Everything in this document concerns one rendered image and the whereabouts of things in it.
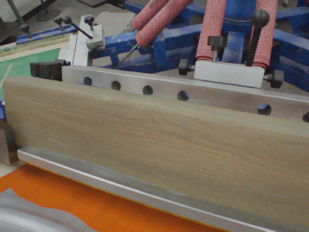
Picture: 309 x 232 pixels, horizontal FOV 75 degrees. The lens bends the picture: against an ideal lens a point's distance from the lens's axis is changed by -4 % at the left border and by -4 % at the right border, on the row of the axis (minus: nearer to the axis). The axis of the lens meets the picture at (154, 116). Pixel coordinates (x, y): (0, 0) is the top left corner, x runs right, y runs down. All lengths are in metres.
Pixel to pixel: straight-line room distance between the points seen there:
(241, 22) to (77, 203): 0.76
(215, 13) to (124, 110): 0.47
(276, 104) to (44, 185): 0.34
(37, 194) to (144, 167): 0.12
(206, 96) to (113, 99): 0.23
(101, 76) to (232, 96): 0.25
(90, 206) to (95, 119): 0.09
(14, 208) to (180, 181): 0.14
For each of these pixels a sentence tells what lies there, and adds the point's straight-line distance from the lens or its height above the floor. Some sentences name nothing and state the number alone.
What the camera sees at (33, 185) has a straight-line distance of 0.26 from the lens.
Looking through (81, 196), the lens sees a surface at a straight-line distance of 0.23.
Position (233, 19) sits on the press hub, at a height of 1.06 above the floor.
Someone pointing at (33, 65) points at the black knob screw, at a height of 1.25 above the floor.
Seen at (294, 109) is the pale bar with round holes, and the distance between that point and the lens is 0.39.
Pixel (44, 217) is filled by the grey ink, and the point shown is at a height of 1.24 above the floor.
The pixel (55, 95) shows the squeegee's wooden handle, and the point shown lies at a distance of 0.20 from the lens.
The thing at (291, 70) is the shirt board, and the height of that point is 0.93.
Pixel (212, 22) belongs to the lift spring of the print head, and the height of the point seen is 1.16.
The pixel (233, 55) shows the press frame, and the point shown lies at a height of 1.02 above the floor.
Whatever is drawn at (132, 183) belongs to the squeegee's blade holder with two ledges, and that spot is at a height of 1.26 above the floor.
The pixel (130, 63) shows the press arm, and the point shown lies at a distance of 0.88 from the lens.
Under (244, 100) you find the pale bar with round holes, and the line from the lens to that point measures 0.37.
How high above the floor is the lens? 1.41
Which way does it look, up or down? 48 degrees down
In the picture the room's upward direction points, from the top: 10 degrees counter-clockwise
